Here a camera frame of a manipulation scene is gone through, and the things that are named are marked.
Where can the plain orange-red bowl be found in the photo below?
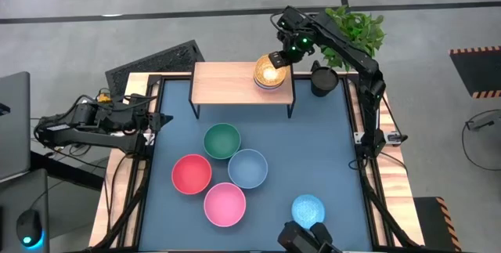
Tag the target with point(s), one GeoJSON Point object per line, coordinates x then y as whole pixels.
{"type": "Point", "coordinates": [192, 174]}

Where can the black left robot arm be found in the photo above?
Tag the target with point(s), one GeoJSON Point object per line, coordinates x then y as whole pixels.
{"type": "Point", "coordinates": [98, 137]}

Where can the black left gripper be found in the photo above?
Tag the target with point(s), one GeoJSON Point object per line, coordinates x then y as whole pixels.
{"type": "Point", "coordinates": [145, 123]}

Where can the grey laptop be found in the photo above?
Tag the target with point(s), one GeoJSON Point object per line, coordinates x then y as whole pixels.
{"type": "Point", "coordinates": [15, 127]}

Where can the black plant pot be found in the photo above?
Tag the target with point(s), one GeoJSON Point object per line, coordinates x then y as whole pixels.
{"type": "Point", "coordinates": [325, 80]}

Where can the plain light blue bowl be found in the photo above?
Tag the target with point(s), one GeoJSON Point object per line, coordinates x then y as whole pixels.
{"type": "Point", "coordinates": [247, 168]}

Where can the blue-grey table mat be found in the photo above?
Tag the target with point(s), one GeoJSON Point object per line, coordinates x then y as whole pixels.
{"type": "Point", "coordinates": [313, 159]}

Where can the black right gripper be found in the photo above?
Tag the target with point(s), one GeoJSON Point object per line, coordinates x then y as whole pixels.
{"type": "Point", "coordinates": [280, 60]}

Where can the plain green bowl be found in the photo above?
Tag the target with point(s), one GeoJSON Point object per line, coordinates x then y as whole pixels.
{"type": "Point", "coordinates": [222, 141]}

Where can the black aluminium table frame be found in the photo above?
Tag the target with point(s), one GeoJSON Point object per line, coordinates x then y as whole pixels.
{"type": "Point", "coordinates": [139, 206]}

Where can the plain pink bowl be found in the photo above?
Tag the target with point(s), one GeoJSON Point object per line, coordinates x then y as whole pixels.
{"type": "Point", "coordinates": [224, 204]}

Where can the green leafy plant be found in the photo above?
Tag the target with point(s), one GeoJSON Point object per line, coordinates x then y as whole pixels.
{"type": "Point", "coordinates": [358, 29]}

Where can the wooden shelf black metal frame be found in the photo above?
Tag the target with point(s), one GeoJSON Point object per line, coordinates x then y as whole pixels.
{"type": "Point", "coordinates": [227, 84]}

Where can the black mouse blue light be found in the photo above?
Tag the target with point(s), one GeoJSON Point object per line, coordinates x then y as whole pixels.
{"type": "Point", "coordinates": [29, 227]}

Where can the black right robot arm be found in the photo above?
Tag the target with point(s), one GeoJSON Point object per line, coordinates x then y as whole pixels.
{"type": "Point", "coordinates": [368, 69]}

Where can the yellow navy lattice bowl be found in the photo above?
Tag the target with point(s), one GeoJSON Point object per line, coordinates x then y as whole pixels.
{"type": "Point", "coordinates": [270, 73]}

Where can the black mat hazard-striped edge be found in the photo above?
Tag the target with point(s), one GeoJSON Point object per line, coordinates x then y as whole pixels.
{"type": "Point", "coordinates": [481, 71]}
{"type": "Point", "coordinates": [428, 221]}

